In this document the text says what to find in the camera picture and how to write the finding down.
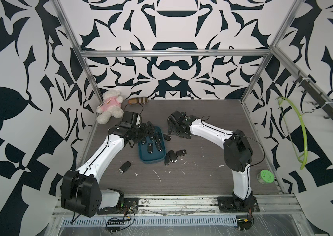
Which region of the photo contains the teal plastic storage box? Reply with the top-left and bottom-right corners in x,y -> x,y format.
138,126 -> 166,164

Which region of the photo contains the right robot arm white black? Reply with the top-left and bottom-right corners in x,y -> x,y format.
167,111 -> 253,205

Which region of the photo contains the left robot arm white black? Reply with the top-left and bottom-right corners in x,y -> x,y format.
61,122 -> 155,217

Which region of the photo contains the black flip key silver end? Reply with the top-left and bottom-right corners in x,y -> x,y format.
164,153 -> 170,166

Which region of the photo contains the brown checkered pouch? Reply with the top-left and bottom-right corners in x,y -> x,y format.
128,96 -> 149,105

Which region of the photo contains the white teddy bear pink shirt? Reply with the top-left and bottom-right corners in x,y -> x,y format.
96,90 -> 124,124

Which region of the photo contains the black connector block left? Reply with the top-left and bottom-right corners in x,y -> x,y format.
105,218 -> 125,233

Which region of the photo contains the black connector block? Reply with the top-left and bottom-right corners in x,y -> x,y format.
237,218 -> 253,232
105,218 -> 125,233

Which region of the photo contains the green tape roll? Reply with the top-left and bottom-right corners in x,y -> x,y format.
257,170 -> 275,185

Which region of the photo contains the black connector block right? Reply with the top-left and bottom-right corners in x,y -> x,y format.
237,218 -> 253,232

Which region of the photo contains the green plastic hanger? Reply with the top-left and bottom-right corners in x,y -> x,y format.
276,96 -> 309,170

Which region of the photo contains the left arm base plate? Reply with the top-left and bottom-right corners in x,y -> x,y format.
97,197 -> 139,215

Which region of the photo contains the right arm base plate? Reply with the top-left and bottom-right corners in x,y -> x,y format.
217,195 -> 260,213

